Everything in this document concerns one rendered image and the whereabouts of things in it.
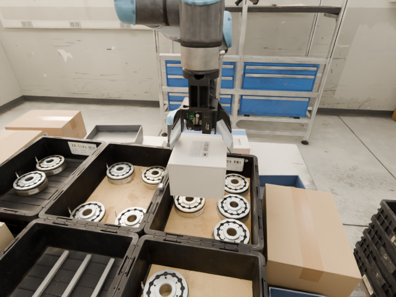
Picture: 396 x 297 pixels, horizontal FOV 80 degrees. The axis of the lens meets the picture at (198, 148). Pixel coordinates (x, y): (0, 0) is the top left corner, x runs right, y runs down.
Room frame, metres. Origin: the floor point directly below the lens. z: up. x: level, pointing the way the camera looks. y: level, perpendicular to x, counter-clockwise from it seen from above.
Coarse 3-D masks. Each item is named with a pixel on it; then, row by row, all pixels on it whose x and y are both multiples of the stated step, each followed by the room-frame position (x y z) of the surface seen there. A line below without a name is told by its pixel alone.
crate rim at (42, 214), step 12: (108, 144) 0.80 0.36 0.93; (120, 144) 0.79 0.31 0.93; (132, 144) 0.79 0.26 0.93; (144, 144) 0.79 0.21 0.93; (96, 156) 0.71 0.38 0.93; (84, 168) 0.64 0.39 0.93; (72, 180) 0.57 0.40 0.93; (60, 192) 0.52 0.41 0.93; (156, 192) 0.52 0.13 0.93; (48, 204) 0.47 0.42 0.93; (48, 216) 0.43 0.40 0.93; (60, 216) 0.43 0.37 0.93; (144, 216) 0.43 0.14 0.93; (108, 228) 0.39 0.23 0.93; (120, 228) 0.39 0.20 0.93; (132, 228) 0.39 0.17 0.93
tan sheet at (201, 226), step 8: (248, 192) 0.63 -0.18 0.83; (208, 200) 0.58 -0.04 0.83; (216, 200) 0.58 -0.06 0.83; (248, 200) 0.58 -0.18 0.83; (208, 208) 0.55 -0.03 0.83; (176, 216) 0.51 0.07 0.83; (200, 216) 0.51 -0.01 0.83; (208, 216) 0.51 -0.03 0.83; (216, 216) 0.51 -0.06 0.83; (168, 224) 0.48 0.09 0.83; (176, 224) 0.48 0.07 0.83; (184, 224) 0.48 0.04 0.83; (192, 224) 0.48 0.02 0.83; (200, 224) 0.48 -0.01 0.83; (208, 224) 0.48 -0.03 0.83; (216, 224) 0.48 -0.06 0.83; (248, 224) 0.48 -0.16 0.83; (176, 232) 0.45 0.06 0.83; (184, 232) 0.45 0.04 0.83; (192, 232) 0.45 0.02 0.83; (200, 232) 0.45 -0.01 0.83; (208, 232) 0.45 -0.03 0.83
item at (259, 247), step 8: (256, 160) 0.69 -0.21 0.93; (256, 168) 0.64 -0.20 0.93; (168, 176) 0.59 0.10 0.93; (256, 176) 0.59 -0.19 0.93; (168, 184) 0.56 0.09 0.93; (256, 184) 0.55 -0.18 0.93; (160, 192) 0.52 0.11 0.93; (256, 192) 0.52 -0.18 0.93; (160, 200) 0.49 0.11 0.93; (256, 200) 0.49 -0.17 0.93; (256, 208) 0.46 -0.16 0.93; (152, 216) 0.43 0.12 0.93; (256, 216) 0.43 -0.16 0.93; (256, 224) 0.41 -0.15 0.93; (144, 232) 0.38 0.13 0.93; (152, 232) 0.38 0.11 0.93; (160, 232) 0.38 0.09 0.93; (168, 232) 0.38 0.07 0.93; (192, 240) 0.35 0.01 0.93; (200, 240) 0.36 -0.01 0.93; (208, 240) 0.35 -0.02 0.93; (216, 240) 0.35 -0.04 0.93; (224, 240) 0.35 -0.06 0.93; (240, 248) 0.33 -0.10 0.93; (248, 248) 0.33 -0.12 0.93; (256, 248) 0.33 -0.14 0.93
